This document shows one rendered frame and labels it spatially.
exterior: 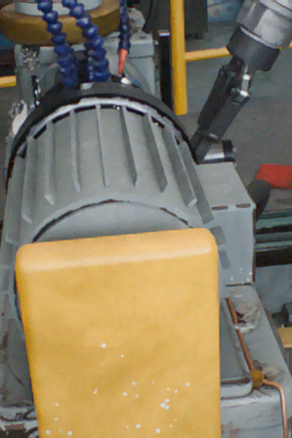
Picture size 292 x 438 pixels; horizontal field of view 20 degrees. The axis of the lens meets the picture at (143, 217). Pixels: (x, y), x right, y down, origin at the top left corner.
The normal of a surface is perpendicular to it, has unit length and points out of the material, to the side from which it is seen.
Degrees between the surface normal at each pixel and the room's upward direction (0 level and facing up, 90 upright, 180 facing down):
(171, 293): 90
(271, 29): 90
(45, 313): 90
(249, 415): 90
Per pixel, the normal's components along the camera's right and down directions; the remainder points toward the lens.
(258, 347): -0.06, -0.89
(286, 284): 0.09, 0.44
